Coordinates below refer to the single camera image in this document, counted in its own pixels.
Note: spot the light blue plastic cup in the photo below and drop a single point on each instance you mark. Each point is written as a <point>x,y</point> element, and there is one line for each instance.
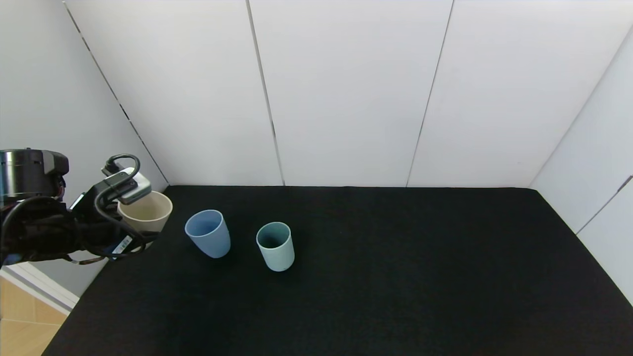
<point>212,244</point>

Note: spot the teal green plastic cup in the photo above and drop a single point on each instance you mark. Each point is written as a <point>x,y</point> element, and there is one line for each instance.
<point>278,258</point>

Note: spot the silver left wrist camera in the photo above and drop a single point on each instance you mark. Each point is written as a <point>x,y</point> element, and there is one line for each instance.
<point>134,190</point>

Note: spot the beige plastic cup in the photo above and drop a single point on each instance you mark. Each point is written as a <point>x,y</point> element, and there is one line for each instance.
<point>148,213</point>

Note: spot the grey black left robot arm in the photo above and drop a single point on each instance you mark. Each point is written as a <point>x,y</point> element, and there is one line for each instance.
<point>24,173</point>

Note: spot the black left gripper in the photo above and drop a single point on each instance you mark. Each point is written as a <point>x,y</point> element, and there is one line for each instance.
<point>123,245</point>

